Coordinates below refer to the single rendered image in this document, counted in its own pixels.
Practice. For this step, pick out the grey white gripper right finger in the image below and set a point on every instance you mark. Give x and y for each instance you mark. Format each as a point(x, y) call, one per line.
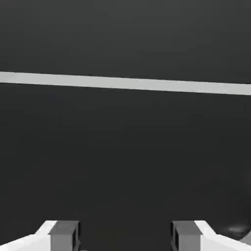
point(186, 237)

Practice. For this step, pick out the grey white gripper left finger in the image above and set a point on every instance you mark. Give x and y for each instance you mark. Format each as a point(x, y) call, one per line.
point(62, 237)

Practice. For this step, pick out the dark grey cabinet door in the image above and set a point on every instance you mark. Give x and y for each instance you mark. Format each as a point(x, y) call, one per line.
point(125, 156)
point(125, 35)

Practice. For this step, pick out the dark grey cabinet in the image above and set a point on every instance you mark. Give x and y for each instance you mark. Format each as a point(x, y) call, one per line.
point(125, 83)

